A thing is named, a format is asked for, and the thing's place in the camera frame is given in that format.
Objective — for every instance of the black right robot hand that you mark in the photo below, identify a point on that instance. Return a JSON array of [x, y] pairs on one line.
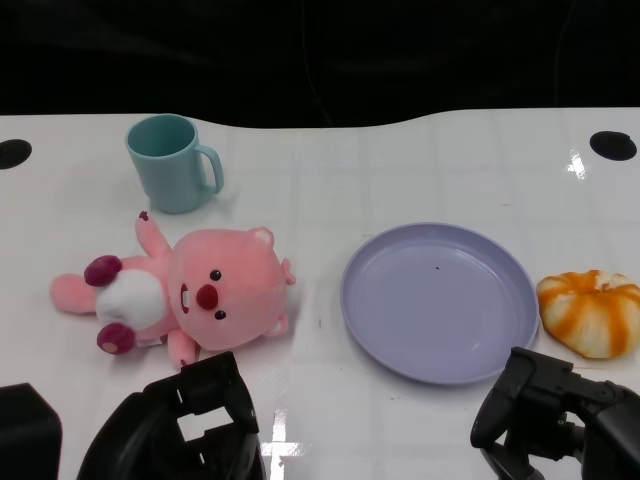
[[540, 400]]

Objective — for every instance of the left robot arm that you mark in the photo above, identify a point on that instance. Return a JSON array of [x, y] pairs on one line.
[[27, 435]]

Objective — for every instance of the pink plush beaver doll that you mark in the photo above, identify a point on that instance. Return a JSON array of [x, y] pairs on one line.
[[235, 285]]

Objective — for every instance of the orange white pumpkin toy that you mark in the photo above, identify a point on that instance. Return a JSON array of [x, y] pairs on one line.
[[590, 315]]

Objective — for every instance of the black table grommet hole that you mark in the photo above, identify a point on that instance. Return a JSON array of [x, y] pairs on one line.
[[12, 154], [613, 146]]

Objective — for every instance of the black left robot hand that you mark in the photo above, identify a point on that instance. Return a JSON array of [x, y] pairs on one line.
[[150, 435]]

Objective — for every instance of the teal plastic cup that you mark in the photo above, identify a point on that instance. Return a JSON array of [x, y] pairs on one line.
[[170, 180]]

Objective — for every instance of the purple plastic plate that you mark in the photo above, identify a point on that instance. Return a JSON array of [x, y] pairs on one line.
[[435, 310]]

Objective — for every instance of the black backdrop curtain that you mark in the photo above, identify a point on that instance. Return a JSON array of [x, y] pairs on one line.
[[150, 50]]

